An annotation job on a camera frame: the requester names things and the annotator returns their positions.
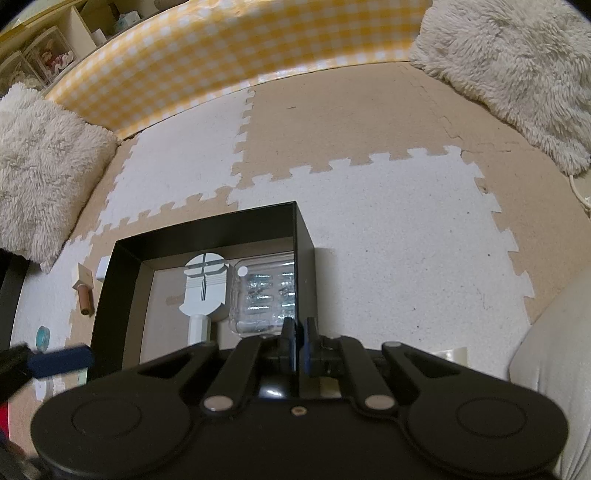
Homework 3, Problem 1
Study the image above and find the yellow checkered bed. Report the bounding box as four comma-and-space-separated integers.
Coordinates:
46, 0, 432, 139

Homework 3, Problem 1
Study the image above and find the brown lipstick with white cap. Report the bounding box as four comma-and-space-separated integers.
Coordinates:
72, 263, 95, 317

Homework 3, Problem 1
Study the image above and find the clear plastic case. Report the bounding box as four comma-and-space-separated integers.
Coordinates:
228, 258, 296, 337

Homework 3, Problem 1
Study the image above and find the beige white foam puzzle mat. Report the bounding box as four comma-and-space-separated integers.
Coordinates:
9, 60, 591, 462

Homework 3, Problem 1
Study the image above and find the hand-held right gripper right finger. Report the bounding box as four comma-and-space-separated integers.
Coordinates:
300, 318, 467, 418

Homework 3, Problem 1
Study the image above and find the black box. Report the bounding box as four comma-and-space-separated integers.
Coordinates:
90, 200, 316, 381

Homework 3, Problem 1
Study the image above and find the white watch band tool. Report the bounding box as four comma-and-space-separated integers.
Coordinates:
178, 253, 229, 344

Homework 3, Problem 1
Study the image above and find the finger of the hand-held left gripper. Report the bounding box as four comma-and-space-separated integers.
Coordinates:
0, 344, 95, 407

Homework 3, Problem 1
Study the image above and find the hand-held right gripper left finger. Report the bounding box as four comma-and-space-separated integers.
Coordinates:
136, 318, 301, 416

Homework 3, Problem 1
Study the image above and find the dark bulky object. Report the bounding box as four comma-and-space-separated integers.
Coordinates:
0, 249, 28, 352

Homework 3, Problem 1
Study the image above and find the white cord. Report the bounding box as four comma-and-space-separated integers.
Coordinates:
569, 174, 591, 208

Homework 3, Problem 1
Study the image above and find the small cream block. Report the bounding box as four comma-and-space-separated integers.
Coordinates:
434, 347, 468, 370

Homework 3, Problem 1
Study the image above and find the clear doll display case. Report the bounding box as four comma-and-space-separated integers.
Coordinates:
0, 51, 33, 93
25, 25, 77, 86

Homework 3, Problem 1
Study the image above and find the wooden shelf unit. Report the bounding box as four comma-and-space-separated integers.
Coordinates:
0, 0, 162, 97

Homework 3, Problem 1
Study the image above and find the fluffy white pillow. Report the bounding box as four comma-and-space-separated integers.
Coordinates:
409, 0, 591, 176
0, 83, 118, 273

